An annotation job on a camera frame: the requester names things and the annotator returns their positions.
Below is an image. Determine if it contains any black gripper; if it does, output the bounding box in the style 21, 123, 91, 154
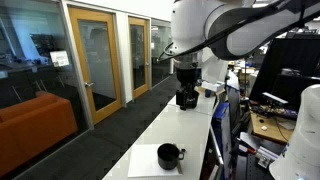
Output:
176, 68, 201, 111

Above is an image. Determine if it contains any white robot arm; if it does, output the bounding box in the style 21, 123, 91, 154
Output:
164, 0, 320, 180

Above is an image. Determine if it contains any blue box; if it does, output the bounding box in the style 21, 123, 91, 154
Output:
212, 102, 231, 157

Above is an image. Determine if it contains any black mug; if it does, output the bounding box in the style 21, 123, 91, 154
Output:
157, 143, 186, 170

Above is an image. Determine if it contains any black orange clamp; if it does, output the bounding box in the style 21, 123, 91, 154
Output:
237, 138, 256, 154

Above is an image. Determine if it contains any white paper sheet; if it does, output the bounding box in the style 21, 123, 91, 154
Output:
128, 144, 180, 178

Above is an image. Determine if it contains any far wooden glass door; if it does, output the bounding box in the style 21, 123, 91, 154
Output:
128, 17, 149, 98

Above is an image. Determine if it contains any wooden glass door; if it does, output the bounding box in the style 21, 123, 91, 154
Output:
128, 17, 149, 98
68, 7, 122, 125

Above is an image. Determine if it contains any wooden board with electronics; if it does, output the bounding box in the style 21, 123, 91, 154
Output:
250, 110, 296, 144

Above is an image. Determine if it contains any near wooden glass door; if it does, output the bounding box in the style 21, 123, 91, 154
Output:
68, 7, 122, 125

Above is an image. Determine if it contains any black computer monitor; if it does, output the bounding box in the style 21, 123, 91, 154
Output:
249, 39, 320, 110

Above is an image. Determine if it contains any white paper sign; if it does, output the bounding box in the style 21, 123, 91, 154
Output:
50, 51, 69, 67

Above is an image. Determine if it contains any orange sofa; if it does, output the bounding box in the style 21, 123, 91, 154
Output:
0, 92, 78, 176

